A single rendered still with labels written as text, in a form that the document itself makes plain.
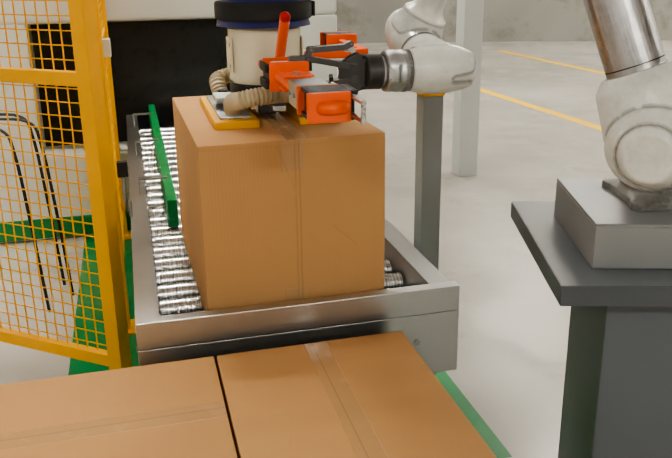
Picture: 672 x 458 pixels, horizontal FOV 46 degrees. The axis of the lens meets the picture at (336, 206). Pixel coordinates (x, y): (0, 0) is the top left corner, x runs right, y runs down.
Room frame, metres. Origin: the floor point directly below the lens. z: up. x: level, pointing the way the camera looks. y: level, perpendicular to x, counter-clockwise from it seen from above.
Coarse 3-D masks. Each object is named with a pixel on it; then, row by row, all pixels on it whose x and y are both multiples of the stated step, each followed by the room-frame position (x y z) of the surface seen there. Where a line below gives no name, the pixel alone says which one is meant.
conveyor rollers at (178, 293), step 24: (144, 144) 3.31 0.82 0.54; (168, 144) 3.26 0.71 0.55; (144, 168) 2.88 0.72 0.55; (168, 240) 2.10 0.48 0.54; (168, 264) 1.92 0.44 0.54; (384, 264) 1.88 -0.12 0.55; (168, 288) 1.75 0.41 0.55; (192, 288) 1.76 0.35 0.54; (384, 288) 1.78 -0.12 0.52; (168, 312) 1.65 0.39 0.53
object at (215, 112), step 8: (208, 96) 1.97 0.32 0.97; (208, 104) 1.89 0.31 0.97; (216, 104) 1.86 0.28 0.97; (208, 112) 1.80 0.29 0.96; (216, 112) 1.77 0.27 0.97; (224, 112) 1.76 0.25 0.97; (248, 112) 1.76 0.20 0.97; (216, 120) 1.70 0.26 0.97; (224, 120) 1.70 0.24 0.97; (232, 120) 1.70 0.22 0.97; (240, 120) 1.70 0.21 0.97; (248, 120) 1.70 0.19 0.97; (256, 120) 1.70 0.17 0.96; (216, 128) 1.68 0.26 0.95; (224, 128) 1.68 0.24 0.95; (232, 128) 1.69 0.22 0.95; (240, 128) 1.69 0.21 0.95
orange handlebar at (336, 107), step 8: (344, 40) 2.17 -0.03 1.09; (360, 48) 1.98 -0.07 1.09; (320, 56) 1.95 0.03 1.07; (328, 56) 1.95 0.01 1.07; (336, 56) 1.96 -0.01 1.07; (344, 56) 1.96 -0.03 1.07; (280, 72) 1.58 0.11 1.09; (288, 72) 1.55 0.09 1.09; (296, 72) 1.54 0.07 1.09; (304, 72) 1.55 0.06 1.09; (280, 80) 1.53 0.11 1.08; (288, 80) 1.48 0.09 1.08; (280, 88) 1.53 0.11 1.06; (288, 88) 1.46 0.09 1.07; (320, 104) 1.25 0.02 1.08; (328, 104) 1.24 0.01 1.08; (336, 104) 1.24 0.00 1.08; (344, 104) 1.25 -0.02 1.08; (320, 112) 1.25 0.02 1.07; (328, 112) 1.24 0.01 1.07; (336, 112) 1.24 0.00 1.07; (344, 112) 1.25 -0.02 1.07
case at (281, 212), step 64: (192, 128) 1.70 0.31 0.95; (256, 128) 1.69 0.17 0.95; (320, 128) 1.69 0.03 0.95; (192, 192) 1.69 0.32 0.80; (256, 192) 1.56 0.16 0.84; (320, 192) 1.60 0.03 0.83; (384, 192) 1.64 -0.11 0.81; (192, 256) 1.82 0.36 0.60; (256, 256) 1.56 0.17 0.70; (320, 256) 1.60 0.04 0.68
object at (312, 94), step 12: (324, 84) 1.34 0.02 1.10; (336, 84) 1.33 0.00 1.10; (300, 96) 1.32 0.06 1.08; (312, 96) 1.25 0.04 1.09; (324, 96) 1.25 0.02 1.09; (336, 96) 1.26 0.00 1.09; (348, 96) 1.26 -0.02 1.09; (300, 108) 1.32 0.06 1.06; (312, 108) 1.25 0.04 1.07; (312, 120) 1.25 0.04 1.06; (324, 120) 1.25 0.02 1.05; (336, 120) 1.26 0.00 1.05; (348, 120) 1.26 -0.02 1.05
